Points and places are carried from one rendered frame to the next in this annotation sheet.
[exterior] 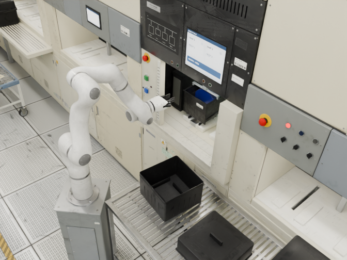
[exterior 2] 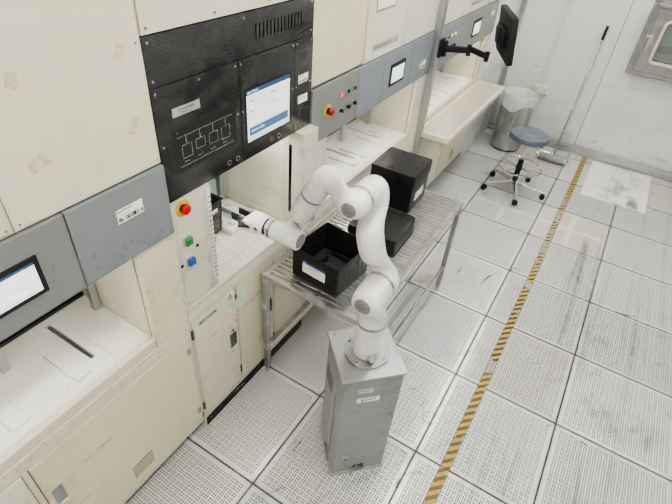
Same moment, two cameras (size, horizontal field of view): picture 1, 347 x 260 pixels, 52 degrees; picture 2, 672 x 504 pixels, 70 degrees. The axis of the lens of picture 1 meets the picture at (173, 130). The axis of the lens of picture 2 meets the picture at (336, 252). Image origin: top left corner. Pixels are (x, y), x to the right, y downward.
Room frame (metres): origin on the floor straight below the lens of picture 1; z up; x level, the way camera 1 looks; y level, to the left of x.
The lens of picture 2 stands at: (2.04, 1.75, 2.36)
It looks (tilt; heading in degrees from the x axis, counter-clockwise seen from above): 39 degrees down; 250
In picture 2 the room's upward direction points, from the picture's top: 5 degrees clockwise
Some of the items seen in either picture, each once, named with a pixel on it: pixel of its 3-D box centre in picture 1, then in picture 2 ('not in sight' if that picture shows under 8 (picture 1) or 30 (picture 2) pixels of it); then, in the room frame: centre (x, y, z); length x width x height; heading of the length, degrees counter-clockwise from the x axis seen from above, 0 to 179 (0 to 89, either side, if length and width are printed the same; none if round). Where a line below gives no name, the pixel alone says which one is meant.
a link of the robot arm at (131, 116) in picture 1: (138, 112); (288, 235); (1.71, 0.22, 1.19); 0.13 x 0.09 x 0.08; 132
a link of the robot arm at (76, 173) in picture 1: (74, 154); (371, 305); (1.46, 0.55, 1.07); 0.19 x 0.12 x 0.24; 42
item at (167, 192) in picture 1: (170, 187); (331, 258); (1.45, 0.00, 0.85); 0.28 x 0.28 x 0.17; 37
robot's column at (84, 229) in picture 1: (90, 231); (357, 403); (1.43, 0.53, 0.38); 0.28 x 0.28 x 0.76; 87
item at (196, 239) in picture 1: (215, 244); (381, 225); (1.08, -0.25, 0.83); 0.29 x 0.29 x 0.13; 44
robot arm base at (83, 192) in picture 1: (81, 183); (368, 336); (1.43, 0.53, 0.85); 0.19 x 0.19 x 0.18
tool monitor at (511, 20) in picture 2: not in sight; (482, 37); (0.15, -1.15, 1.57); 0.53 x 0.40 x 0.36; 132
